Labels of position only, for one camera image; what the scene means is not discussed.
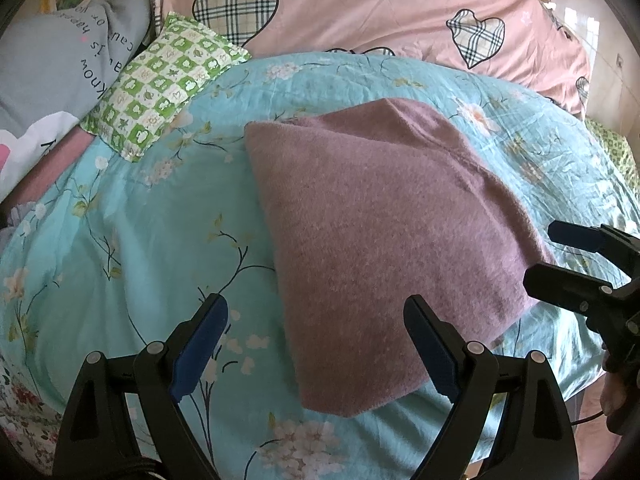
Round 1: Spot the floral bed sheet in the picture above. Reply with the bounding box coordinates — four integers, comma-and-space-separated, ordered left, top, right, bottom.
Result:
0, 350, 67, 463

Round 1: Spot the person's right hand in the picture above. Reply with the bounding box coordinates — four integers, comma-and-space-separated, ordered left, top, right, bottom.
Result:
600, 372, 629, 419

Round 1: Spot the green checked pillow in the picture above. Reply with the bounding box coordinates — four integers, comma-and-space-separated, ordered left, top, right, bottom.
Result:
80, 11, 252, 163

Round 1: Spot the turquoise floral blanket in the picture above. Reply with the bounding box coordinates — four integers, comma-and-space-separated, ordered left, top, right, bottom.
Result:
0, 50, 640, 480

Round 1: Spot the mauve fuzzy sweater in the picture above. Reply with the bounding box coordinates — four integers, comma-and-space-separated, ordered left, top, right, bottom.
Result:
244, 97, 558, 418

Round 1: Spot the black cable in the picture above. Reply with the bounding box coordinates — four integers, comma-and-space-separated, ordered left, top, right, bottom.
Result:
569, 407, 608, 428

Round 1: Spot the pink duvet with plaid hearts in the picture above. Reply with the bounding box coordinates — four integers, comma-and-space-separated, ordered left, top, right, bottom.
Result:
152, 0, 593, 121

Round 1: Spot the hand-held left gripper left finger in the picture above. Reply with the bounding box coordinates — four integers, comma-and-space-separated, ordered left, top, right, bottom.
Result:
52, 292, 230, 480

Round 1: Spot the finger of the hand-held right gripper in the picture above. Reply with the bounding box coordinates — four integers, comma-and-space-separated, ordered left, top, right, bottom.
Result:
522, 261, 617, 314
547, 219, 640, 267

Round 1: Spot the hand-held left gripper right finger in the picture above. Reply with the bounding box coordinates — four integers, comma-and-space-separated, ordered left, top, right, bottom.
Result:
403, 295, 581, 480

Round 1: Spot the grey printed pillow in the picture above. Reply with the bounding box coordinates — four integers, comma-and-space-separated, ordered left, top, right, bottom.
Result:
0, 0, 153, 206

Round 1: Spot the green patterned cloth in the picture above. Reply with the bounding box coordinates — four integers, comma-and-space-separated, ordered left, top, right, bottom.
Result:
584, 117, 640, 188

